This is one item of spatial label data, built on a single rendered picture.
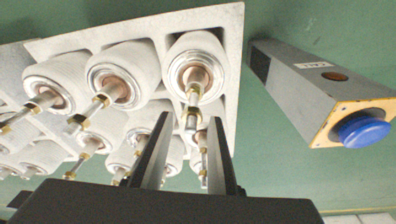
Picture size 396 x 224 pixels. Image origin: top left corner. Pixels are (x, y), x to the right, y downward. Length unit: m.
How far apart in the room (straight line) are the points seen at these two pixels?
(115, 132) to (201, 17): 0.27
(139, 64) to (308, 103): 0.23
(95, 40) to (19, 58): 0.32
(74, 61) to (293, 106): 0.36
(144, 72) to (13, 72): 0.42
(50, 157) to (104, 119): 0.32
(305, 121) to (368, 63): 0.49
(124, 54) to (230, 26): 0.16
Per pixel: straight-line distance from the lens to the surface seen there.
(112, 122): 0.33
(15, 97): 0.56
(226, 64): 0.17
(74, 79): 0.28
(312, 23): 0.51
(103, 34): 0.28
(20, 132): 0.58
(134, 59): 0.21
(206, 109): 0.23
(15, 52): 0.59
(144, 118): 0.26
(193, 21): 0.23
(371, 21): 0.61
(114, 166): 0.41
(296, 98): 0.22
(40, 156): 0.62
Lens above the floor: 0.41
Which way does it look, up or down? 51 degrees down
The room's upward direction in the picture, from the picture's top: 177 degrees counter-clockwise
